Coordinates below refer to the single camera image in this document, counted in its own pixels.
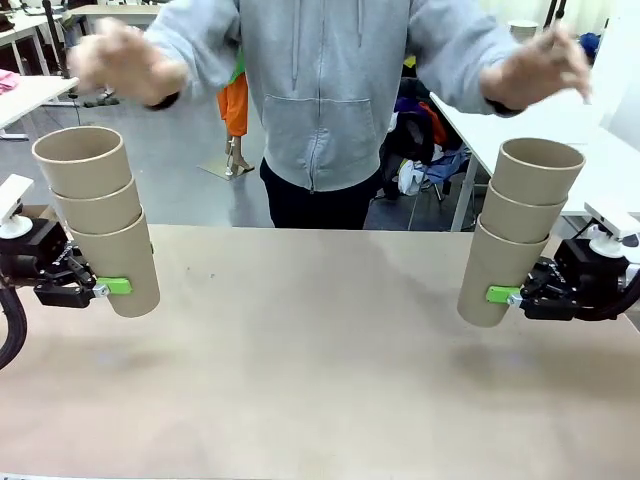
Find person body gray hoodie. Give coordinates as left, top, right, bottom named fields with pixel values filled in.
left=234, top=0, right=431, bottom=230

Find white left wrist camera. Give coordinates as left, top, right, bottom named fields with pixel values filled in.
left=0, top=174, right=35, bottom=239

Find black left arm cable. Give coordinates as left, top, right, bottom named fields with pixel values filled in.
left=0, top=284, right=27, bottom=372

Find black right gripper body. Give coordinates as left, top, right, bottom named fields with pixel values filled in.
left=542, top=238, right=626, bottom=321

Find blue fabric bundle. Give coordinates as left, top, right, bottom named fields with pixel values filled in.
left=578, top=31, right=601, bottom=67

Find white desk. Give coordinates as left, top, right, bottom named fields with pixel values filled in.
left=429, top=89, right=640, bottom=234
left=0, top=12, right=44, bottom=76
left=0, top=74, right=81, bottom=141
left=64, top=3, right=166, bottom=39

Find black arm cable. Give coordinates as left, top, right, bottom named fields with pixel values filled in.
left=0, top=284, right=27, bottom=372
left=574, top=272, right=640, bottom=322

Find person's right hand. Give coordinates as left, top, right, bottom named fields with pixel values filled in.
left=67, top=17, right=189, bottom=109

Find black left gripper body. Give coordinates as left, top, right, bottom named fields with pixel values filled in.
left=0, top=219, right=84, bottom=307

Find black stand pole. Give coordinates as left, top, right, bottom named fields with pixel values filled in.
left=42, top=0, right=71, bottom=81

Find mannequin with orange garment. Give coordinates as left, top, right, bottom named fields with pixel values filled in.
left=197, top=47, right=257, bottom=182

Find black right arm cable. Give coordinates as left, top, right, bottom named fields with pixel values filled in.
left=574, top=272, right=640, bottom=322

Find person's right arm gray sleeve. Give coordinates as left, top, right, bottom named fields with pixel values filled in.
left=142, top=0, right=261, bottom=111

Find black floor weights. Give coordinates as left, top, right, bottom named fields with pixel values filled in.
left=82, top=93, right=121, bottom=109

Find person's arm gray sleeve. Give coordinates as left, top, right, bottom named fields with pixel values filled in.
left=142, top=0, right=261, bottom=111
left=399, top=0, right=519, bottom=119

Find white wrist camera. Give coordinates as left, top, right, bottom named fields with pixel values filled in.
left=0, top=174, right=35, bottom=239
left=583, top=199, right=640, bottom=257

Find pile of colourful clothes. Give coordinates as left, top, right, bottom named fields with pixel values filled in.
left=379, top=54, right=474, bottom=201

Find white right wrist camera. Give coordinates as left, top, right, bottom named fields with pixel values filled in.
left=583, top=199, right=640, bottom=257

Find person's left hand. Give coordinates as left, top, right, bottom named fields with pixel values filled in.
left=478, top=22, right=594, bottom=112

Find person's left arm gray sleeve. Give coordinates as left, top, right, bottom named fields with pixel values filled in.
left=399, top=0, right=519, bottom=119

